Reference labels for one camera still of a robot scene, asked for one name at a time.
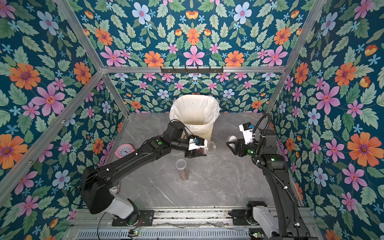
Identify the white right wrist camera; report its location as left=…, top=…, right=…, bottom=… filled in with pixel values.
left=239, top=122, right=254, bottom=145

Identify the white jar lid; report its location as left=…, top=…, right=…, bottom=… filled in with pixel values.
left=228, top=136, right=238, bottom=145

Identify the clear jar with flower tea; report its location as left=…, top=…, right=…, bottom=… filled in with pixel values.
left=197, top=141, right=217, bottom=156

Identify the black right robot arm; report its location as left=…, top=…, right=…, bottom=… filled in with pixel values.
left=226, top=113, right=317, bottom=240

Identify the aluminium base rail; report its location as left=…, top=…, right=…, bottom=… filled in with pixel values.
left=64, top=206, right=323, bottom=240

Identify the white plastic bin liner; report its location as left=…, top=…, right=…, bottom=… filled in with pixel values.
left=169, top=95, right=221, bottom=123

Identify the black hook rail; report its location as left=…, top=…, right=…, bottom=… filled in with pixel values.
left=160, top=67, right=224, bottom=74

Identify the open clear jar with tea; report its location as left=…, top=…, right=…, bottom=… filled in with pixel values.
left=176, top=159, right=189, bottom=181

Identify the cream ribbed trash bin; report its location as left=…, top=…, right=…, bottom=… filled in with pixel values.
left=183, top=121, right=214, bottom=141

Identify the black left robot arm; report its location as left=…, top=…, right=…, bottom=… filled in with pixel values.
left=80, top=120, right=208, bottom=220

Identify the pink alarm clock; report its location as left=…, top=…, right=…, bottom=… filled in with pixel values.
left=115, top=144, right=135, bottom=158

